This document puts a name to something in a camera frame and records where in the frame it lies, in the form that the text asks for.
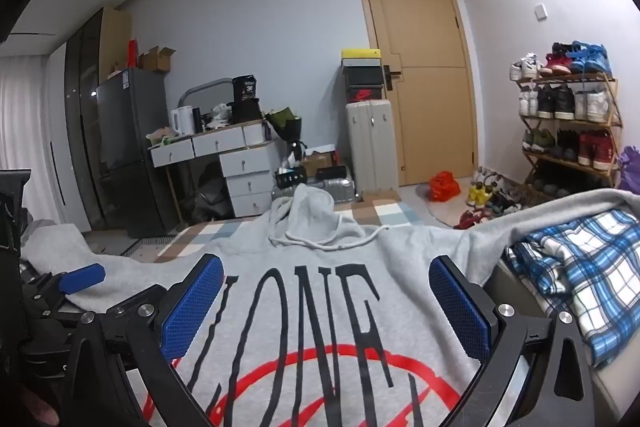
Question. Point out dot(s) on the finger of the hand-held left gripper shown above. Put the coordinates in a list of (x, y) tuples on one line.
[(82, 279)]

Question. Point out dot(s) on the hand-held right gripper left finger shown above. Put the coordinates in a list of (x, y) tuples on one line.
[(192, 307)]

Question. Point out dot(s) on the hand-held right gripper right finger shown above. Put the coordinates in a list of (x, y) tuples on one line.
[(462, 312)]

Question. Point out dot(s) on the grey printed hoodie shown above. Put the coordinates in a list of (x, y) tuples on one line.
[(310, 257)]

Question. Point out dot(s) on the striped floor mat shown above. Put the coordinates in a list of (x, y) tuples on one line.
[(142, 246)]

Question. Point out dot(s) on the white curtain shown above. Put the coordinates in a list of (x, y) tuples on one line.
[(25, 132)]

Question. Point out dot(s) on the grey round rug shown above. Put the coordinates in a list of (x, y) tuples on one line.
[(442, 213)]

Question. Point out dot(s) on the black bag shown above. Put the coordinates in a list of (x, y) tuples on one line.
[(212, 192)]

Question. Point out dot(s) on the loose pile of shoes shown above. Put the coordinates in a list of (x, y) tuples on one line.
[(482, 197)]

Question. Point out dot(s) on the orange plastic bag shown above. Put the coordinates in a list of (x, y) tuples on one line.
[(445, 187)]

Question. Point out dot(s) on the dark glass wardrobe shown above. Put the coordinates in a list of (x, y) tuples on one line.
[(87, 117)]

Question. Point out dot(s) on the blue plaid shirt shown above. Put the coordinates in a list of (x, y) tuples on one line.
[(590, 257)]

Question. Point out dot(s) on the dark grey refrigerator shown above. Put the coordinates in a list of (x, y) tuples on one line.
[(135, 147)]

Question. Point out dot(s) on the white desk with drawers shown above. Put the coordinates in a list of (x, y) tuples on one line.
[(250, 162)]

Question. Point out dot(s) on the silver suitcase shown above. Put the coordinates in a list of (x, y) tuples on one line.
[(325, 193)]

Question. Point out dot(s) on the black speaker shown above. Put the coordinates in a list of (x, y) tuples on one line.
[(310, 176)]

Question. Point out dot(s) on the white electric kettle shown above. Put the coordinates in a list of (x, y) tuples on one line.
[(182, 121)]

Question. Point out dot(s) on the white drawer cabinet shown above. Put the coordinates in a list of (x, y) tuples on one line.
[(372, 147)]

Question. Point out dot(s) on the brown cardboard box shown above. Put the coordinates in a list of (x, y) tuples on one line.
[(317, 163)]

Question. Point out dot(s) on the wooden door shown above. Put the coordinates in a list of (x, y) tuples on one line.
[(425, 117)]

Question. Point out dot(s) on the dark wrapped flower bouquet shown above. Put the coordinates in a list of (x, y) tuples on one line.
[(285, 122)]

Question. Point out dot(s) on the tall flat cardboard box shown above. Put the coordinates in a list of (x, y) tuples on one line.
[(115, 42)]

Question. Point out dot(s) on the open cardboard box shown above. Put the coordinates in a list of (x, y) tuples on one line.
[(157, 61)]

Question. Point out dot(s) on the purple bag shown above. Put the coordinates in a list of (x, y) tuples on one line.
[(630, 169)]

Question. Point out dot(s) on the black tub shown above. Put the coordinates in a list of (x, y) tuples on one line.
[(245, 88)]

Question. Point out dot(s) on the rows of assorted shoes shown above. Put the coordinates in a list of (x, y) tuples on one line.
[(562, 102)]

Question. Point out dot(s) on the black red logo shoe box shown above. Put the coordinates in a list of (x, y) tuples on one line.
[(365, 94)]

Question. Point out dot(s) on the wooden shoe rack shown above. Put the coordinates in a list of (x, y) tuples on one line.
[(612, 107)]

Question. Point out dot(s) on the grey arched frame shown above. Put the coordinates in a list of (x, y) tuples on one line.
[(200, 88)]

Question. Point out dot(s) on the white light switch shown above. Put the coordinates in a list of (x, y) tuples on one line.
[(540, 11)]

